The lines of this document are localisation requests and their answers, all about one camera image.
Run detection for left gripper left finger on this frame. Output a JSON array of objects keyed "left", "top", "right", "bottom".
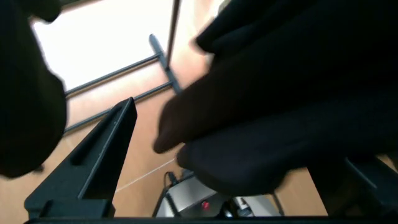
[{"left": 24, "top": 96, "right": 138, "bottom": 219}]

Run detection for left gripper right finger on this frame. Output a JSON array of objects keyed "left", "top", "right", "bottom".
[{"left": 309, "top": 154, "right": 398, "bottom": 218}]

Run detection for black garment with white cords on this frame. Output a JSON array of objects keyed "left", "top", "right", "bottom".
[{"left": 0, "top": 0, "right": 68, "bottom": 179}]

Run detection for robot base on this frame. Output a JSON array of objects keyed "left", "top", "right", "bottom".
[{"left": 152, "top": 169, "right": 285, "bottom": 218}]

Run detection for black clothes rack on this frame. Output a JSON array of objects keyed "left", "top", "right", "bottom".
[{"left": 63, "top": 0, "right": 183, "bottom": 133}]

